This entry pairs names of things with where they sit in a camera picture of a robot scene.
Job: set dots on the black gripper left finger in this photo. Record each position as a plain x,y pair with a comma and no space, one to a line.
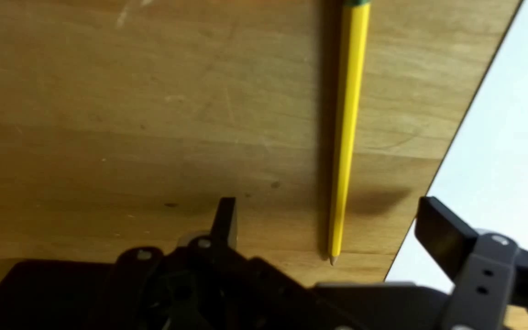
225,223

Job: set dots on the yellow pencil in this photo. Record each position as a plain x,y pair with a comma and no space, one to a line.
350,122

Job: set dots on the wooden desk with hutch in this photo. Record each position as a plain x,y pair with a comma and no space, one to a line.
154,122

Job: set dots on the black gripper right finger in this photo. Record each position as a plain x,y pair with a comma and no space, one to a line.
443,236

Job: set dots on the white paper sheet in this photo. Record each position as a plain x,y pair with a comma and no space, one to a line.
508,153

